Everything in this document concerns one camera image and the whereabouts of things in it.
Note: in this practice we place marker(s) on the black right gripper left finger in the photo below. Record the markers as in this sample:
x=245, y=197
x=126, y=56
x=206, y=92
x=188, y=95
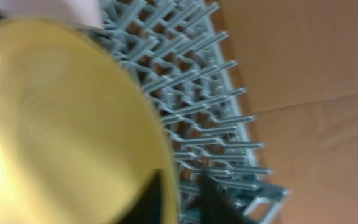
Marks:
x=148, y=208

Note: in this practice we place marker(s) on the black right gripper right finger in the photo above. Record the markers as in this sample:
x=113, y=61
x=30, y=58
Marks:
x=214, y=208

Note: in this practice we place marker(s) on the yellow plate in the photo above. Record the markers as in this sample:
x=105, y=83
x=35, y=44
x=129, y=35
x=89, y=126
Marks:
x=79, y=141

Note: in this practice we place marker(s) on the white bowl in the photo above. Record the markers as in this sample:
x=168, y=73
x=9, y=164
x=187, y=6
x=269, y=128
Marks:
x=80, y=13

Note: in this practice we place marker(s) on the grey dishwasher rack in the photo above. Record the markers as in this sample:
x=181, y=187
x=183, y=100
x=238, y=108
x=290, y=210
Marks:
x=173, y=51

